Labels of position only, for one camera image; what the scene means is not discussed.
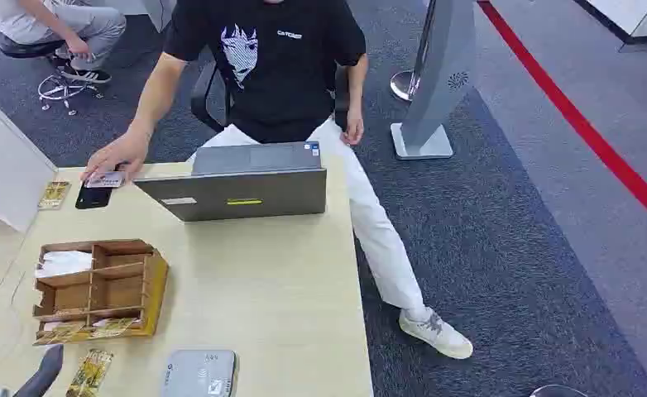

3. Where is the person's right hand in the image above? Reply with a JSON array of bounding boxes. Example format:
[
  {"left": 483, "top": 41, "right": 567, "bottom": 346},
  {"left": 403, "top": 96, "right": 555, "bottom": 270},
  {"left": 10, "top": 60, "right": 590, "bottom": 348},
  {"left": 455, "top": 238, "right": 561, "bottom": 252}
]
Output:
[{"left": 80, "top": 128, "right": 152, "bottom": 184}]

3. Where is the person's left hand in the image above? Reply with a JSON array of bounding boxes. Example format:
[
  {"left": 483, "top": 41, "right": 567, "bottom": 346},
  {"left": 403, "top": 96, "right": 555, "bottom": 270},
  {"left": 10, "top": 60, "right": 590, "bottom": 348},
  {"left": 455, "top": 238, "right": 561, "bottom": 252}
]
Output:
[{"left": 341, "top": 107, "right": 366, "bottom": 147}]

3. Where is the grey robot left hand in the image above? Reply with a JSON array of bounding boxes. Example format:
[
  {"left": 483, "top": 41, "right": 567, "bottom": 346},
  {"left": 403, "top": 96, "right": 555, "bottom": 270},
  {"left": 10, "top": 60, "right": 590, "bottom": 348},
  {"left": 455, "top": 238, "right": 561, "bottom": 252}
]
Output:
[{"left": 12, "top": 343, "right": 65, "bottom": 397}]

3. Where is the pale printed card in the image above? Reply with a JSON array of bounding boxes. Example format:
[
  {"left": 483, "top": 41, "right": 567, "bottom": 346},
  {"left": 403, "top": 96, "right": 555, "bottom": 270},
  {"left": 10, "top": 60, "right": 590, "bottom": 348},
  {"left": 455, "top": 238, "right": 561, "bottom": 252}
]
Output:
[{"left": 84, "top": 170, "right": 127, "bottom": 189}]

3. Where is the yellow card pack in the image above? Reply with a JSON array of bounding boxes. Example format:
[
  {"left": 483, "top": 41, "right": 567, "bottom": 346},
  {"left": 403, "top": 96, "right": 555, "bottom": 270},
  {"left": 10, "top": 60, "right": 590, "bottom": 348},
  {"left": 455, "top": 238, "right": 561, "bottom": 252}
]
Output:
[
  {"left": 35, "top": 322, "right": 90, "bottom": 345},
  {"left": 65, "top": 349, "right": 115, "bottom": 397},
  {"left": 89, "top": 318, "right": 141, "bottom": 338},
  {"left": 37, "top": 181, "right": 73, "bottom": 212}
]

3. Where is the black smartphone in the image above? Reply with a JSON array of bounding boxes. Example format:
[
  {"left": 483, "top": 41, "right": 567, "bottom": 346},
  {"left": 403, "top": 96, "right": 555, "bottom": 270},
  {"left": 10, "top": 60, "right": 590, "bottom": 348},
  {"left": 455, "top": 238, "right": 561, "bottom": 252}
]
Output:
[{"left": 74, "top": 180, "right": 113, "bottom": 211}]

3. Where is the chrome stanchion base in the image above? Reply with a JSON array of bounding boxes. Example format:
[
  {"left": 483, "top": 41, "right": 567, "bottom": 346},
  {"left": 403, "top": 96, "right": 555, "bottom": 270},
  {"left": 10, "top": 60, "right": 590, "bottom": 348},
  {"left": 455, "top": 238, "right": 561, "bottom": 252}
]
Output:
[
  {"left": 390, "top": 69, "right": 420, "bottom": 103},
  {"left": 529, "top": 384, "right": 591, "bottom": 397}
]

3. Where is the person in black shirt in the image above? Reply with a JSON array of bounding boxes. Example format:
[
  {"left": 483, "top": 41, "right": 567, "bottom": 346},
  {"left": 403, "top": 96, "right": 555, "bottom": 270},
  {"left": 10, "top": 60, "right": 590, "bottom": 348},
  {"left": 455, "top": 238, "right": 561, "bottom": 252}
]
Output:
[{"left": 80, "top": 0, "right": 474, "bottom": 361}]

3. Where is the grey standing kiosk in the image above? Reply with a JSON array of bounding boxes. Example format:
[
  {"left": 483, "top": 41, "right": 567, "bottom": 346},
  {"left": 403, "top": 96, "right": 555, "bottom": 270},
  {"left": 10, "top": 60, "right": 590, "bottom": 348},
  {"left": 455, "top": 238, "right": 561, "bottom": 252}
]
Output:
[{"left": 390, "top": 0, "right": 478, "bottom": 161}]

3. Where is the black office chair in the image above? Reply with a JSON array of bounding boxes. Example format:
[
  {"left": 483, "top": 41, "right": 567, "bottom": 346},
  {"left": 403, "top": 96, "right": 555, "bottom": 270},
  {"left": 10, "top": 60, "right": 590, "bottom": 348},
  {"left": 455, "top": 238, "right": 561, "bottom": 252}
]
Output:
[{"left": 189, "top": 46, "right": 352, "bottom": 134}]

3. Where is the white paper sheet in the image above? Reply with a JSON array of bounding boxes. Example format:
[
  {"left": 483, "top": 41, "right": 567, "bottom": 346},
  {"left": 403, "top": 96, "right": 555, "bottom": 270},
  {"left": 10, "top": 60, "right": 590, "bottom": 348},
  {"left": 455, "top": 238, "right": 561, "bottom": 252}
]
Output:
[{"left": 34, "top": 250, "right": 93, "bottom": 280}]

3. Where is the white desk partition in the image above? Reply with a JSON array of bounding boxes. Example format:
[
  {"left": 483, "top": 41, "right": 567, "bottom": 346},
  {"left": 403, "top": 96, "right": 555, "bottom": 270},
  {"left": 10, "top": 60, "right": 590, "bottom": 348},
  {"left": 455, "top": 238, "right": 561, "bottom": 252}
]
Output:
[{"left": 0, "top": 97, "right": 59, "bottom": 234}]

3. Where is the grey laptop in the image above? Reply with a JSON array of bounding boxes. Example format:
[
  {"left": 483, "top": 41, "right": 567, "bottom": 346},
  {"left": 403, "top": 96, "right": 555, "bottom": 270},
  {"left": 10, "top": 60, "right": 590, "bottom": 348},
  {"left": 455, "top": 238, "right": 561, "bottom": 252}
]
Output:
[{"left": 132, "top": 141, "right": 328, "bottom": 223}]

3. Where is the wooden card box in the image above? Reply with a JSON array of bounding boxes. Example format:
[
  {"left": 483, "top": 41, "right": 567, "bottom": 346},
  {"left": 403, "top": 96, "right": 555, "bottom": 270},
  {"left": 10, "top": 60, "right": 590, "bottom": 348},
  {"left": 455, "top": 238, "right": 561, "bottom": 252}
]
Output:
[{"left": 31, "top": 238, "right": 170, "bottom": 347}]

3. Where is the black stool with wheel base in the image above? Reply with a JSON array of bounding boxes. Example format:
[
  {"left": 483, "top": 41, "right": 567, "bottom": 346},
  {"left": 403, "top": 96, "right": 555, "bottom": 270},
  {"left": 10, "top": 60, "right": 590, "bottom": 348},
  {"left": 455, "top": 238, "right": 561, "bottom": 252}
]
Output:
[{"left": 0, "top": 36, "right": 105, "bottom": 117}]

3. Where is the person in grey trousers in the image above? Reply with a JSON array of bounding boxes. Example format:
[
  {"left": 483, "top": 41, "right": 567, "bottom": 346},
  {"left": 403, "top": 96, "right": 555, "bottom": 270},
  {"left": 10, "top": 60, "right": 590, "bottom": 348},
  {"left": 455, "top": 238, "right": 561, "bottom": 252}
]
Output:
[{"left": 0, "top": 0, "right": 127, "bottom": 85}]

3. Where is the grey card reader device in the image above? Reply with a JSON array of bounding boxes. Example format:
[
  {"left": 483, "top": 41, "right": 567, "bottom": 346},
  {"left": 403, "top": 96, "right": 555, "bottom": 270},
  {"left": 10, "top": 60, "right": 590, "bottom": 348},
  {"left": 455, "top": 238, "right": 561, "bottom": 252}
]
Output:
[{"left": 161, "top": 349, "right": 240, "bottom": 397}]

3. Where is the white counter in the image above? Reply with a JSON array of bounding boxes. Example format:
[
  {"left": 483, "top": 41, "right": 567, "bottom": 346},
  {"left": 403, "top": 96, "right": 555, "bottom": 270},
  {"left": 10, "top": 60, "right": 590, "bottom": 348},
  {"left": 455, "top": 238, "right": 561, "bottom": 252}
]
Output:
[{"left": 573, "top": 0, "right": 647, "bottom": 45}]

